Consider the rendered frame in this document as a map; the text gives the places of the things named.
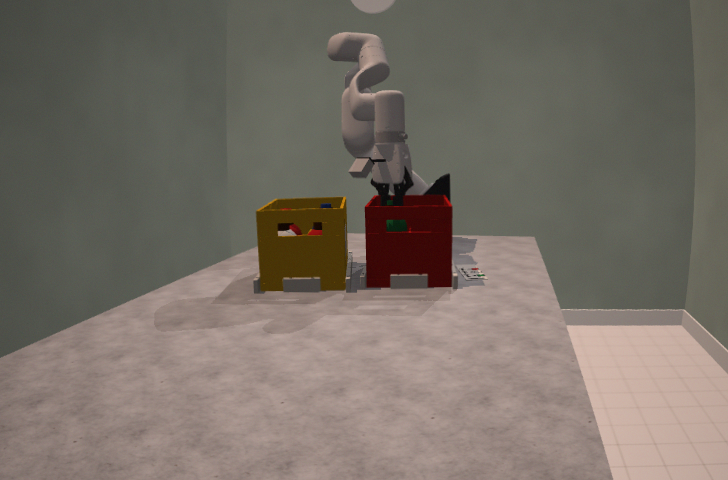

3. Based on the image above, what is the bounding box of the white bottle with grey label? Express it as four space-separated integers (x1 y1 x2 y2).
278 223 297 236

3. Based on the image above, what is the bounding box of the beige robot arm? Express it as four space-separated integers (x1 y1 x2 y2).
327 32 408 178

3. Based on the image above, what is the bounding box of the dark red crate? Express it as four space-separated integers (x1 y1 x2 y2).
365 195 452 288

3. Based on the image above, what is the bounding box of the white paper card with colored marks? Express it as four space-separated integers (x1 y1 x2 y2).
455 264 488 280

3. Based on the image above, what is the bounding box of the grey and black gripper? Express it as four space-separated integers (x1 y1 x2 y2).
370 142 414 206

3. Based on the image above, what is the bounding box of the green bottle with pale green label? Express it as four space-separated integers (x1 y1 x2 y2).
385 200 407 231

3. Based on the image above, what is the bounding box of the olive-brown crate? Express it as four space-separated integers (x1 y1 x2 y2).
256 197 348 291

